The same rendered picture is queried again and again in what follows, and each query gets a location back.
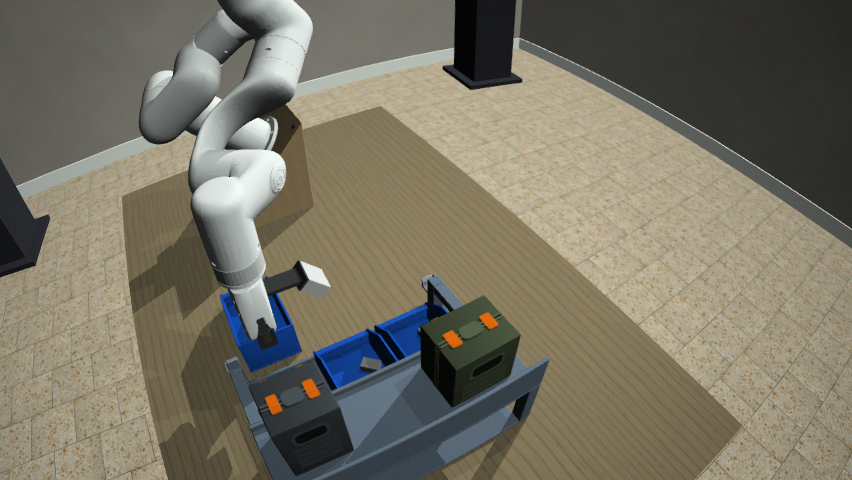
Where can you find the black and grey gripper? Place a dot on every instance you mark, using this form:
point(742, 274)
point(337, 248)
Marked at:
point(251, 303)

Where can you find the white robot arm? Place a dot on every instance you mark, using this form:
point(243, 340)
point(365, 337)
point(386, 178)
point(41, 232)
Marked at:
point(224, 208)

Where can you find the blue bin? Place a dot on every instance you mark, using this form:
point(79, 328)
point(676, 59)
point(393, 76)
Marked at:
point(404, 329)
point(255, 358)
point(343, 358)

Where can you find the black case with orange latches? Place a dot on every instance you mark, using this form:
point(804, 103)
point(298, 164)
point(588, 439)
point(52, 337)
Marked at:
point(302, 417)

